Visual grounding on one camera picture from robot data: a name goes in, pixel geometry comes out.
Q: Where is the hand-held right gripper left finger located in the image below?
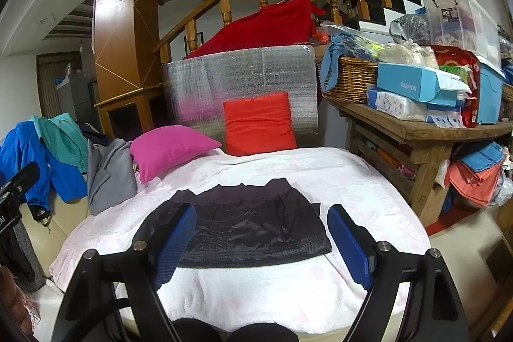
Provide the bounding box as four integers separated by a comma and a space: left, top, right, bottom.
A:
50, 204, 198, 342

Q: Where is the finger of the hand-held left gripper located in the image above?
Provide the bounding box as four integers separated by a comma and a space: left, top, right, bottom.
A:
0, 161, 41, 198

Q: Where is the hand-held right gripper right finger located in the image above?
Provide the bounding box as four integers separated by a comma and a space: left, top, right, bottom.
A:
326, 204, 469, 342

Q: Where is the dark quilted jacket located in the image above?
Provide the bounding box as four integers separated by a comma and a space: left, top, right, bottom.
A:
142, 178, 332, 268

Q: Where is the person's left forearm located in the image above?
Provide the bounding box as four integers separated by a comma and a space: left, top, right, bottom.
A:
0, 266, 22, 330

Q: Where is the blue jacket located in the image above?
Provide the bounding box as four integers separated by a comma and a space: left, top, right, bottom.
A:
0, 121, 88, 222

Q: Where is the teal shirt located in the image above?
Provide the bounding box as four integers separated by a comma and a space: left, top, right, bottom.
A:
31, 113, 89, 176

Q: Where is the beige sofa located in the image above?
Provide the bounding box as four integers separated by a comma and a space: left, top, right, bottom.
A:
16, 198, 91, 279

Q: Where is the white pink blanket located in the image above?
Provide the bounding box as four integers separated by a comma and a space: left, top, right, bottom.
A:
49, 147, 431, 337

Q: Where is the pink pillow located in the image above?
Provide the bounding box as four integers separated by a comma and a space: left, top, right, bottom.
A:
130, 126, 222, 184

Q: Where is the red floor mat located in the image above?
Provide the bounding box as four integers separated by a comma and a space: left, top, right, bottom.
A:
425, 206, 495, 238

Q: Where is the grey cabinet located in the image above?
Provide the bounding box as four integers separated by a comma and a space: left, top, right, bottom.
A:
56, 63, 99, 126

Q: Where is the white printed bag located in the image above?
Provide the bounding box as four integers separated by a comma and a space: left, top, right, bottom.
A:
16, 286, 41, 330

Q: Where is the wooden table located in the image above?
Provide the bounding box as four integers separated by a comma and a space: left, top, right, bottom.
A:
323, 96, 513, 226

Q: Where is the stack of folded cloths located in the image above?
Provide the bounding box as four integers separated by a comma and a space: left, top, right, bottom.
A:
447, 141, 508, 210

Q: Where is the red pillow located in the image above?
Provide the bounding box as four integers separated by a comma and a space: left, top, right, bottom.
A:
222, 92, 298, 157

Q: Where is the white printed tissue pack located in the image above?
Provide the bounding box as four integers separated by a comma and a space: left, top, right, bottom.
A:
366, 88, 429, 121

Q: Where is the white blue printed pack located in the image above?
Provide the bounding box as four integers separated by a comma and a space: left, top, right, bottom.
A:
425, 105, 466, 128

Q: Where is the wicker basket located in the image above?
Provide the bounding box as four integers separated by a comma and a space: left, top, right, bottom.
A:
321, 57, 379, 104

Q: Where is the light blue cardboard box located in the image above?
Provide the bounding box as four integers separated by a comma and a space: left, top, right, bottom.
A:
377, 62, 471, 107

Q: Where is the silver foil panel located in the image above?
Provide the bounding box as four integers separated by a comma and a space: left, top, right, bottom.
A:
162, 44, 320, 150

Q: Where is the wooden pillar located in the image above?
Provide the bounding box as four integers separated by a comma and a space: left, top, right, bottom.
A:
93, 0, 169, 140

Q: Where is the blue cloth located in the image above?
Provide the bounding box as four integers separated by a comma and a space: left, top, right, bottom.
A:
318, 33, 377, 92

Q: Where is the cream filled plastic bag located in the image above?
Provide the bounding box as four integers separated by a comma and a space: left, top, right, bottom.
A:
377, 41, 437, 69

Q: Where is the blue plastic bin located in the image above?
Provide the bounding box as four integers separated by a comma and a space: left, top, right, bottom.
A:
477, 55, 506, 125

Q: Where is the red printed bag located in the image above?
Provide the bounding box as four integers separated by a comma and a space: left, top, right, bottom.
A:
431, 45, 482, 127

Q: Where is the dark patterned plastic bag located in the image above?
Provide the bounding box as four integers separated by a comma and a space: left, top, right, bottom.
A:
390, 14, 431, 46

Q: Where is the black white staircase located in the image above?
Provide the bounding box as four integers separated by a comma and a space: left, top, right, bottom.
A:
345, 0, 431, 32

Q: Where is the dark red cloth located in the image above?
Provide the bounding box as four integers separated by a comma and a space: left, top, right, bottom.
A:
183, 0, 326, 59

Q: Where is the clear plastic storage box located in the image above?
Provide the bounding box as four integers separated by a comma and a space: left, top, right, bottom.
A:
423, 0, 501, 67

